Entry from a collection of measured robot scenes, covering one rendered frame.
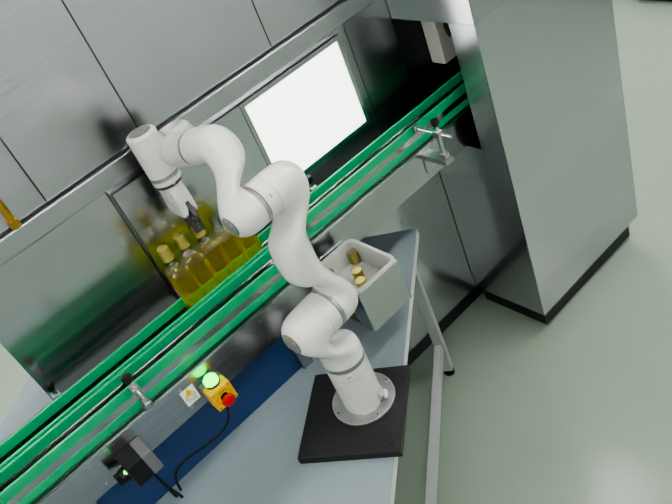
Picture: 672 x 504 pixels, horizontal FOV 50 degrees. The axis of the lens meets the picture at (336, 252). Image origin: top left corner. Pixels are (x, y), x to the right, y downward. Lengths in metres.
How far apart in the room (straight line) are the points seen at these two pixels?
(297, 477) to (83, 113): 1.15
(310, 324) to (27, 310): 0.81
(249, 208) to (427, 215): 1.46
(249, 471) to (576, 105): 1.76
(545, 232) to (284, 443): 1.36
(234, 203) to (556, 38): 1.51
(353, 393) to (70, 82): 1.12
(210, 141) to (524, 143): 1.37
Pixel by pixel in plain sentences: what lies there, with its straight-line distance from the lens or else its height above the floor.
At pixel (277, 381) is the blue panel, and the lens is 2.32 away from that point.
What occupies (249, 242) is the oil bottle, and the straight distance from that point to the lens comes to 2.20.
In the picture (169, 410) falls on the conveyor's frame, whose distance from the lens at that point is 2.12.
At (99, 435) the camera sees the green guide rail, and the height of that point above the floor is 1.08.
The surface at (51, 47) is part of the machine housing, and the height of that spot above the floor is 1.90.
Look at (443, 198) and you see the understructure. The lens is 3.00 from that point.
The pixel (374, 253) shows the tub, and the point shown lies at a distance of 2.23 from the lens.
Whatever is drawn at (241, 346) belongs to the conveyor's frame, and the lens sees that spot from 2.15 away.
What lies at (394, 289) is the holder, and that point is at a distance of 2.20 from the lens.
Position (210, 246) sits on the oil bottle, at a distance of 2.13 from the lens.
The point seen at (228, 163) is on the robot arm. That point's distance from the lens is 1.62.
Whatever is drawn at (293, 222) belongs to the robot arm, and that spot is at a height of 1.45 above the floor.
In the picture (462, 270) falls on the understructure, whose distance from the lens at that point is 3.23.
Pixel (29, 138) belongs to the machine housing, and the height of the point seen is 1.74.
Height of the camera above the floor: 2.35
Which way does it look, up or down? 36 degrees down
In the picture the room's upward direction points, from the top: 24 degrees counter-clockwise
